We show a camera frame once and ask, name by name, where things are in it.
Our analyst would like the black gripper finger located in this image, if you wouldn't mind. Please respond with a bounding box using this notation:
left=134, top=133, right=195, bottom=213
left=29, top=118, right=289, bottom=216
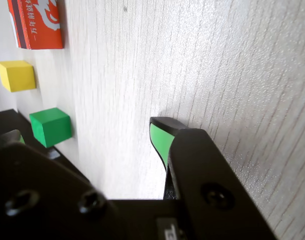
left=0, top=129, right=118, bottom=240

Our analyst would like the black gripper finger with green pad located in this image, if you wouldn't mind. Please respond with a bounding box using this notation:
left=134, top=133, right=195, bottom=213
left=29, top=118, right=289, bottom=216
left=149, top=116, right=278, bottom=240

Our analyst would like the green cube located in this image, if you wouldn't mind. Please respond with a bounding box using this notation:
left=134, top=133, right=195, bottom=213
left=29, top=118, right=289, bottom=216
left=29, top=107, right=74, bottom=148

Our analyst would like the yellow cube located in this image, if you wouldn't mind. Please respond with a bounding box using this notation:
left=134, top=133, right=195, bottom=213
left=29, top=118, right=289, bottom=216
left=0, top=60, right=37, bottom=93

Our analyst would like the orange printed carton box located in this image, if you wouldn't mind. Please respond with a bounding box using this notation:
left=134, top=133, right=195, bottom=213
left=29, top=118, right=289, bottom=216
left=6, top=0, right=65, bottom=50

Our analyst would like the black cardboard box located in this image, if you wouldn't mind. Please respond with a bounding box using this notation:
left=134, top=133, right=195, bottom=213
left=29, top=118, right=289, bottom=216
left=0, top=109, right=41, bottom=146

